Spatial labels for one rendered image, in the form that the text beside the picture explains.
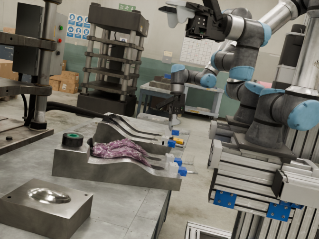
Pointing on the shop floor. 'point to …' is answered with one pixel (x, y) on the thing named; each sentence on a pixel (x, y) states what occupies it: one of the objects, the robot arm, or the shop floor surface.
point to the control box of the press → (25, 25)
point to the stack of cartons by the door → (65, 81)
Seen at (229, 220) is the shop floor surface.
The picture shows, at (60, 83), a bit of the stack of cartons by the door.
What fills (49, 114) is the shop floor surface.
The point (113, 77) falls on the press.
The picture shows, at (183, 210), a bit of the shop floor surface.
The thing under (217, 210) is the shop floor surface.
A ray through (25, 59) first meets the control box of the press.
